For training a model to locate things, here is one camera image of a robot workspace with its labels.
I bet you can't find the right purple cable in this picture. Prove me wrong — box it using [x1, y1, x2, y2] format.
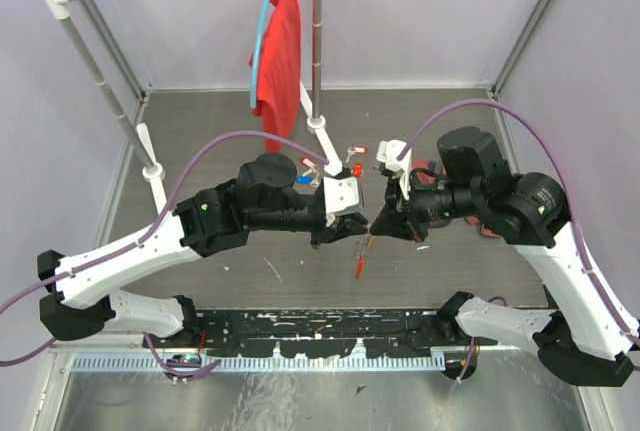
[397, 99, 640, 340]

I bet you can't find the purple cable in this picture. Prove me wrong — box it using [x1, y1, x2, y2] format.
[397, 99, 640, 340]
[0, 130, 334, 368]

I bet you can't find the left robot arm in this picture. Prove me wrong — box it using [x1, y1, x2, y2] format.
[37, 153, 368, 347]

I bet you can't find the blue hanger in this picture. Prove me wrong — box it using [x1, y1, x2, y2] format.
[249, 0, 270, 109]

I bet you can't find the clothes rack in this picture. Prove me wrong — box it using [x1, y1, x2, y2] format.
[44, 0, 343, 202]

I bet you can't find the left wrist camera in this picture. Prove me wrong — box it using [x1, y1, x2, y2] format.
[323, 176, 363, 216]

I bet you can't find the keyring with red tag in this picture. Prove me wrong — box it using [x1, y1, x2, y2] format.
[355, 233, 374, 280]

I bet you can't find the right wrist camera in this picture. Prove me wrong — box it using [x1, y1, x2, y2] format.
[375, 140, 411, 188]

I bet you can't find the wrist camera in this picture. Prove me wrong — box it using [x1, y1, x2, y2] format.
[375, 140, 411, 188]
[323, 176, 363, 216]

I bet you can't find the key with red tag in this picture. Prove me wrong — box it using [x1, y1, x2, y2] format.
[300, 156, 320, 176]
[345, 145, 369, 163]

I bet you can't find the grey cable duct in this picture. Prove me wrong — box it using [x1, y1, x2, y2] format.
[71, 352, 446, 373]

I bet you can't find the far key with red tag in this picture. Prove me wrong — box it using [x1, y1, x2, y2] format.
[345, 145, 369, 163]

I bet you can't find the crumpled red shirt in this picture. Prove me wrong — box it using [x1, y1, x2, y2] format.
[410, 158, 500, 239]

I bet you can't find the key with blue tag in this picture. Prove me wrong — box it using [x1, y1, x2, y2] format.
[295, 174, 320, 188]

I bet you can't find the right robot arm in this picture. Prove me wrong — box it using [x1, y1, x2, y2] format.
[370, 126, 639, 387]

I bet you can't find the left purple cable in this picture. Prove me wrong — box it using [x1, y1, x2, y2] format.
[0, 130, 334, 368]

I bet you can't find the red shirt on hanger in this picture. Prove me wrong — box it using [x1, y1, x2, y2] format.
[251, 0, 301, 138]

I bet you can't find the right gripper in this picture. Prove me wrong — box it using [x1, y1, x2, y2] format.
[369, 166, 483, 242]

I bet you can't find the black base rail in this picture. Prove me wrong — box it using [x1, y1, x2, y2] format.
[151, 308, 471, 359]

